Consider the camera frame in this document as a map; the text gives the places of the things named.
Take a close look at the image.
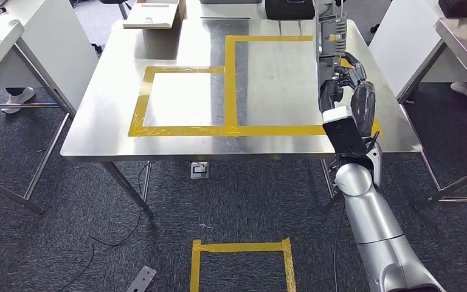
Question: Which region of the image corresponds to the large yellow tape rectangle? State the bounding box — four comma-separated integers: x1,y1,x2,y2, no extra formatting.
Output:
223,35,382,138

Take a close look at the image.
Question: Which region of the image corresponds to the small yellow tape rectangle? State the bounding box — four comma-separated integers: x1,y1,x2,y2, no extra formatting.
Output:
127,65,226,138

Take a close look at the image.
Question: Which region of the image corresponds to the black robot body part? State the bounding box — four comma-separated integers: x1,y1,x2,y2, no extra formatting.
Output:
125,265,157,292

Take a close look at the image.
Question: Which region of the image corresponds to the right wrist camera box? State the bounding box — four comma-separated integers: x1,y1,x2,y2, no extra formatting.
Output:
322,105,369,157

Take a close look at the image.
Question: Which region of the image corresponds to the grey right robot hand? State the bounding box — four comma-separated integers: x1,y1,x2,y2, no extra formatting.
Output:
318,52,376,138

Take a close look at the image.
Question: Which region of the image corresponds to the yellow floor tape square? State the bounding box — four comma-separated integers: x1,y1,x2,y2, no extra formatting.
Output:
189,237,297,292

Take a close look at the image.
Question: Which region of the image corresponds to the white desk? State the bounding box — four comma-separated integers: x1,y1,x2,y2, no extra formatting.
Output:
368,0,467,97
0,0,99,114

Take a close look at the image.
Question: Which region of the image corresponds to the flat cardboard box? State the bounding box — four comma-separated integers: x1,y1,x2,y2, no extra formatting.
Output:
122,0,187,30

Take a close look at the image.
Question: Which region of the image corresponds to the black bag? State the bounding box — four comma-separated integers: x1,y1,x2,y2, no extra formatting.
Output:
265,0,316,21
438,0,467,19

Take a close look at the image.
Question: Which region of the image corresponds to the black floor cable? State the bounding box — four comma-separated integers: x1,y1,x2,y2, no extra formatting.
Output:
54,161,151,292

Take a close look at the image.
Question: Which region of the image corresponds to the steel workbench table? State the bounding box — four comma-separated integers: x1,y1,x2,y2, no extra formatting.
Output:
60,18,424,221

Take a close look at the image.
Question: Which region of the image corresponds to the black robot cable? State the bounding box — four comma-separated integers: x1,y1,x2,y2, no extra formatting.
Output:
332,205,345,292

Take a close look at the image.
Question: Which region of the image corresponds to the silver floor outlet box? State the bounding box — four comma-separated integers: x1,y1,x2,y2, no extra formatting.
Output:
190,162,209,180

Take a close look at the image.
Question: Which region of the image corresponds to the grey plastic wheel hubcap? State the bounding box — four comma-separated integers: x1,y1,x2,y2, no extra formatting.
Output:
312,0,349,116

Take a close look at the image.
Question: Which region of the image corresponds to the black office chair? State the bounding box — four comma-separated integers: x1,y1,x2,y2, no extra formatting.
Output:
91,0,134,54

